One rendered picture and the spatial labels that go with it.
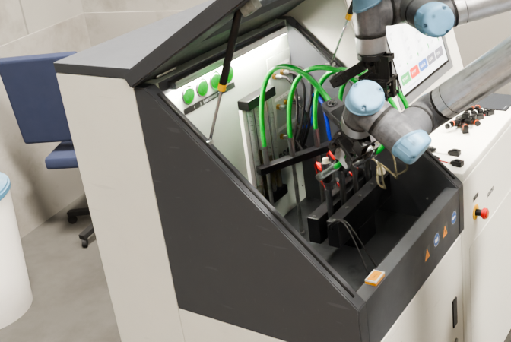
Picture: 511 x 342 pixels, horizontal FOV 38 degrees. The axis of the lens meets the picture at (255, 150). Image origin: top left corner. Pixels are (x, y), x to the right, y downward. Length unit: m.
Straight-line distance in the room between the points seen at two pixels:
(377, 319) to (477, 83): 0.65
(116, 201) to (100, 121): 0.24
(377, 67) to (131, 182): 0.72
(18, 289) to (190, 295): 1.81
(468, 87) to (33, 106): 2.92
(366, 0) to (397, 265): 0.66
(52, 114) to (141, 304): 2.02
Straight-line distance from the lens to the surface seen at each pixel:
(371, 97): 1.51
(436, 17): 1.66
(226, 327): 2.05
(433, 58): 2.70
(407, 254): 1.96
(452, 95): 1.56
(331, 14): 2.29
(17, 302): 3.79
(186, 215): 1.92
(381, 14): 1.77
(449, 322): 2.40
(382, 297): 1.86
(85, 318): 3.67
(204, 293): 2.03
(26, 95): 4.08
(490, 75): 1.52
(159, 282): 2.13
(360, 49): 1.80
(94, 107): 1.99
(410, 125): 1.52
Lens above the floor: 1.97
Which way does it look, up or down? 23 degrees down
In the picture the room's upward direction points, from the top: 8 degrees counter-clockwise
